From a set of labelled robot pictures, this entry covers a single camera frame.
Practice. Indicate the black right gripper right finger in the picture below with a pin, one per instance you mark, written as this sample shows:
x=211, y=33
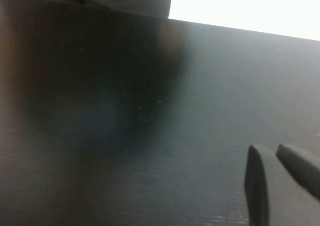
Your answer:
x=300, y=163

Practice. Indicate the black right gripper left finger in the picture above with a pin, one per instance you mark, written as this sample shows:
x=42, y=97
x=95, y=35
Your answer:
x=257, y=186

